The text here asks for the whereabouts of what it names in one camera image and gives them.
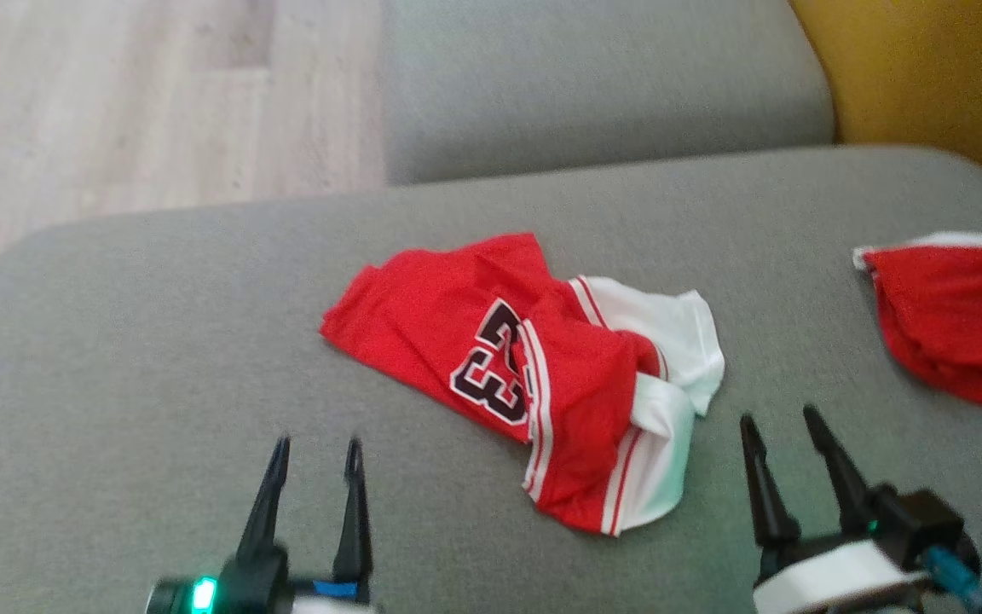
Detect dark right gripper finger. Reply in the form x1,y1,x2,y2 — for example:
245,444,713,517
801,404,877,536
739,414,802,551

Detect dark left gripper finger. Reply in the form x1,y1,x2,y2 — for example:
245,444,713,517
235,436,292,565
331,437,375,586

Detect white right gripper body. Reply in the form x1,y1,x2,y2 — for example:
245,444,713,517
750,529,935,614

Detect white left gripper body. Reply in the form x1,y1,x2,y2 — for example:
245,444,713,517
286,576,378,614

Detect red basketball jersey number 23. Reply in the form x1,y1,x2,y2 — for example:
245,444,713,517
319,232,726,538

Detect red garment with white band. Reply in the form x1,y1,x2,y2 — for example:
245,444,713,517
852,232,982,413

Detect large grey sofa seat cushion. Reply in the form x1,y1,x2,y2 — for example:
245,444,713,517
0,145,982,614

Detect large yellow sofa backrest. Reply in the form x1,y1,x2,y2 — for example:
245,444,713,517
788,0,982,216

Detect blue plug camera cable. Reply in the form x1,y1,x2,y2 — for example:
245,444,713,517
923,546,982,614

